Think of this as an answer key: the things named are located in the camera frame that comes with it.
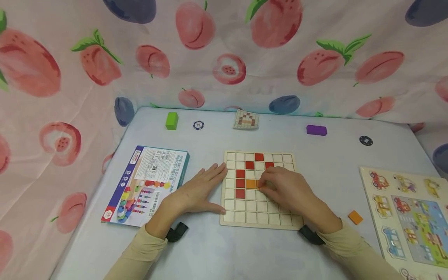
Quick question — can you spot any person's right hand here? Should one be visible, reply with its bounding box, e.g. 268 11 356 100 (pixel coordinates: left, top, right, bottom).
257 166 333 228

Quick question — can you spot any person's left hand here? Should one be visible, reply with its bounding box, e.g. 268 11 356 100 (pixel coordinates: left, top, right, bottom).
161 163 229 215

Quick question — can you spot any wooden grid board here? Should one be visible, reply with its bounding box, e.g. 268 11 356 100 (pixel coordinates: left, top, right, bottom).
219 150 305 231

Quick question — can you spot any person's right forearm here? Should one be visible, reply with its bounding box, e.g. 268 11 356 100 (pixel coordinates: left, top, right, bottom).
304 210 403 280

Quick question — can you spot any person's left forearm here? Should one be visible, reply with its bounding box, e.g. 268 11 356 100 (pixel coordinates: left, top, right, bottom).
103 196 181 280

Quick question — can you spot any set of red square tiles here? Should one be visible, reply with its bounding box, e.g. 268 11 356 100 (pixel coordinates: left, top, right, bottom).
235 153 275 199

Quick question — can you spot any checkered pattern card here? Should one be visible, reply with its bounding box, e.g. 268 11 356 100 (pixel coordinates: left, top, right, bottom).
233 109 260 130

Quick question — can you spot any black wrist band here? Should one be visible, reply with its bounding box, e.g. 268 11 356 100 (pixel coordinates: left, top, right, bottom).
165 222 189 243
298 224 326 246

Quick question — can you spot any purple wooden block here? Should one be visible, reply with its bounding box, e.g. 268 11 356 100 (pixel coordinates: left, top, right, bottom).
306 124 328 137

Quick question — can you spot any green wooden block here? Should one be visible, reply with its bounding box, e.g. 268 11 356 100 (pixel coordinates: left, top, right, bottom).
165 112 179 130

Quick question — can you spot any blue toy cardboard box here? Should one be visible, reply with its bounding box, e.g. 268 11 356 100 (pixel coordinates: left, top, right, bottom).
101 145 190 228

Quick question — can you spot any wooden vehicle puzzle board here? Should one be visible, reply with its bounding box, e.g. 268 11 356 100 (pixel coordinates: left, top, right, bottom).
359 166 448 280

